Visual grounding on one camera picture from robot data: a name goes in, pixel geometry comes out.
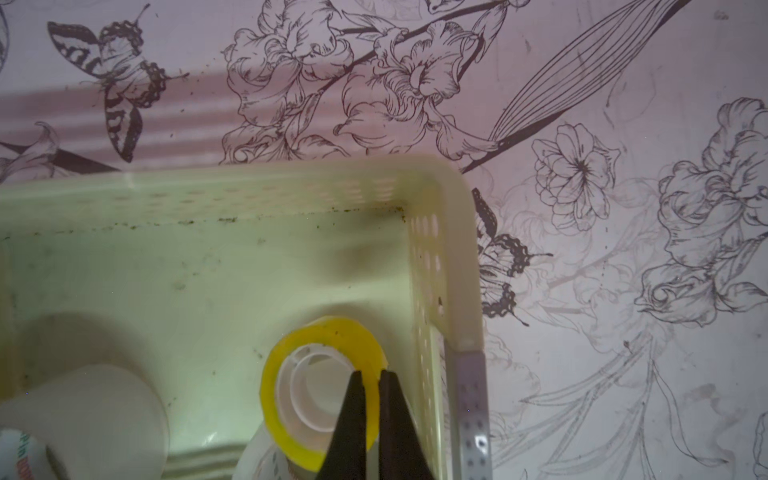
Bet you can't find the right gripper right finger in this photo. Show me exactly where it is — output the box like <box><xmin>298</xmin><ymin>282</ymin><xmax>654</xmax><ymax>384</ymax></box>
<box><xmin>378</xmin><ymin>370</ymin><xmax>434</xmax><ymax>480</ymax></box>

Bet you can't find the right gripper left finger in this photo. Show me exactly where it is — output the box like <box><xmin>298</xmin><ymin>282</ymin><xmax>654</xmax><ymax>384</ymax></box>
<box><xmin>316</xmin><ymin>371</ymin><xmax>367</xmax><ymax>480</ymax></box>

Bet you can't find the yellow tape roll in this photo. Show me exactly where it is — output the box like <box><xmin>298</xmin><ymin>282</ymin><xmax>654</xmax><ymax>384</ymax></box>
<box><xmin>260</xmin><ymin>316</ymin><xmax>389</xmax><ymax>472</ymax></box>

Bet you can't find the light green plastic storage basket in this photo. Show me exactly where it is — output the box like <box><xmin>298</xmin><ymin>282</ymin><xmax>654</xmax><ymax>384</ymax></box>
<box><xmin>1</xmin><ymin>155</ymin><xmax>492</xmax><ymax>479</ymax></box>

